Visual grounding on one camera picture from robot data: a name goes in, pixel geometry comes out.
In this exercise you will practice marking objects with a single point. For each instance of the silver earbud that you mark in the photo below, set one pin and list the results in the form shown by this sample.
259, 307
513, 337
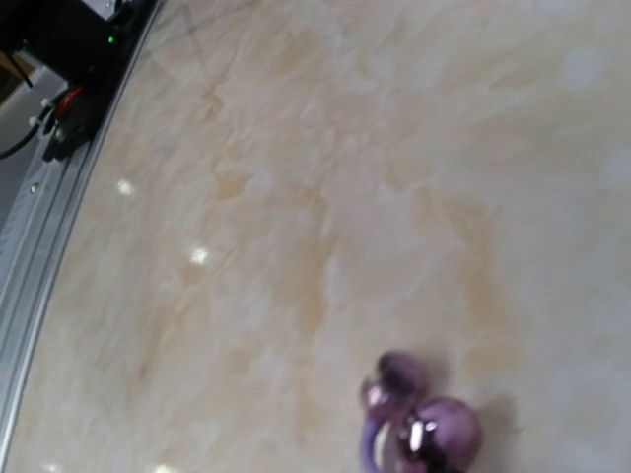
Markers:
405, 430

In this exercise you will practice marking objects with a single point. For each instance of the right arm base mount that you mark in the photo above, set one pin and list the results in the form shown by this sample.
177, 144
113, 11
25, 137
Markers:
89, 45

